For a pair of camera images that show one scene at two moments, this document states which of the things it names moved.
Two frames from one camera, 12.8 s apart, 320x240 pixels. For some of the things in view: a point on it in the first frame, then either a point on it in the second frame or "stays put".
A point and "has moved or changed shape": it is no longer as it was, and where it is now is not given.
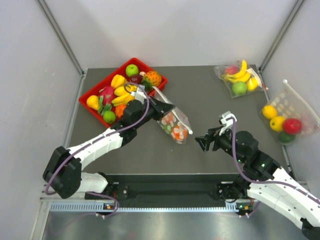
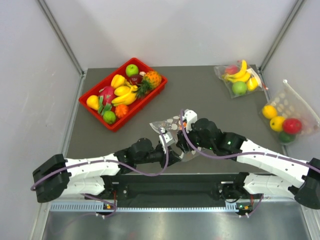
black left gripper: [164, 108] -> [173, 157]
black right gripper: [203, 141] -> [182, 142]
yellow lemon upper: [269, 111] stays put
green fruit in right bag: [286, 138] stays put
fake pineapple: [151, 78] stays put
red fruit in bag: [231, 70] stays put
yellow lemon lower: [276, 123] stays put
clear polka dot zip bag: [175, 123] has moved or changed shape
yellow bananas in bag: [243, 76] stays put
